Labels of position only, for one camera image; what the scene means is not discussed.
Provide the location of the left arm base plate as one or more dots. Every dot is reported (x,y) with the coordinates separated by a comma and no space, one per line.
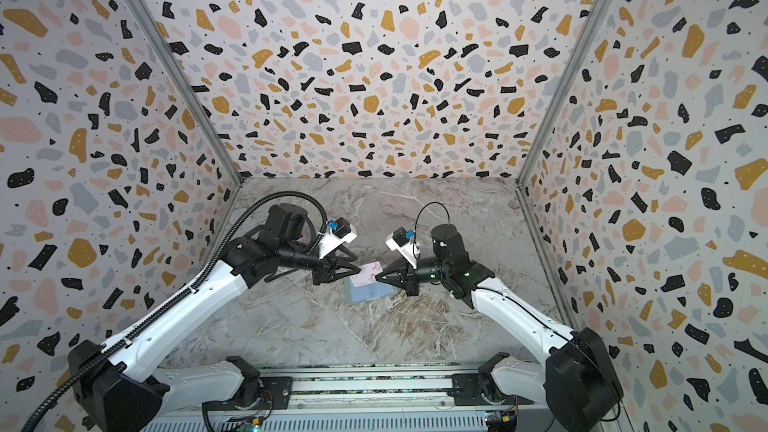
(258,395)

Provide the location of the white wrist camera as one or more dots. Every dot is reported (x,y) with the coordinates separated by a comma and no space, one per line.
(337,233)
(404,242)

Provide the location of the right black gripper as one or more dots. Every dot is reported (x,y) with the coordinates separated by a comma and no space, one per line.
(407,274)

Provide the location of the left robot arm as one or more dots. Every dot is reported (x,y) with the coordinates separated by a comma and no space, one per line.
(120,383)

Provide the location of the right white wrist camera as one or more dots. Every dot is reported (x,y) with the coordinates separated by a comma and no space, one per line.
(404,242)

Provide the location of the aluminium front rail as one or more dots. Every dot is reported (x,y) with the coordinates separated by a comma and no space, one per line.
(333,390)

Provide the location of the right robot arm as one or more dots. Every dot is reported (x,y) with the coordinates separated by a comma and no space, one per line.
(572,373)

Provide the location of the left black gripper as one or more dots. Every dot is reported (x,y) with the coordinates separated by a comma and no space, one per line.
(336,263)

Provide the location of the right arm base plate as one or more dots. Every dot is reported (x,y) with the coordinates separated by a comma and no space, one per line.
(476,389)

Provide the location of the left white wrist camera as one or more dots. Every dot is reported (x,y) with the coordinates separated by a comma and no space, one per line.
(337,233)

